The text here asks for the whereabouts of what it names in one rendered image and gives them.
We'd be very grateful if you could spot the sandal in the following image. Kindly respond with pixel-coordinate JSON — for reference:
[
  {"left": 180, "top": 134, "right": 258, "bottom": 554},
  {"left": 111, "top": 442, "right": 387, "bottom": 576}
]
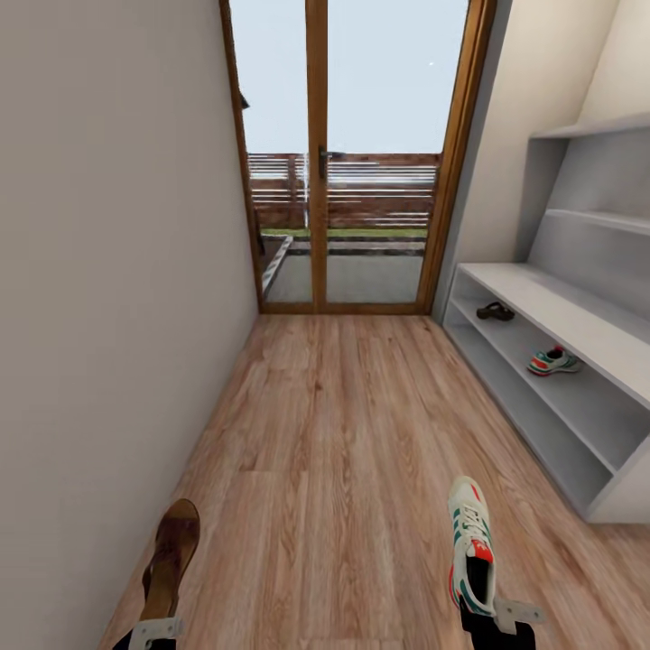
[
  {"left": 476, "top": 302, "right": 515, "bottom": 321},
  {"left": 140, "top": 498, "right": 200, "bottom": 621}
]

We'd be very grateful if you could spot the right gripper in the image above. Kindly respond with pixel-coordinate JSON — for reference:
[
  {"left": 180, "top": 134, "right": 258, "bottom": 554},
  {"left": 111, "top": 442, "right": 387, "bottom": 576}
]
[{"left": 460, "top": 595, "right": 536, "bottom": 650}]

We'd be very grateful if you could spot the gym shoe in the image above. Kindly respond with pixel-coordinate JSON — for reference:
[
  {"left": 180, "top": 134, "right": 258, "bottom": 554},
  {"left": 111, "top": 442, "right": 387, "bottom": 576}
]
[
  {"left": 449, "top": 475, "right": 497, "bottom": 617},
  {"left": 527, "top": 347, "right": 586, "bottom": 376}
]

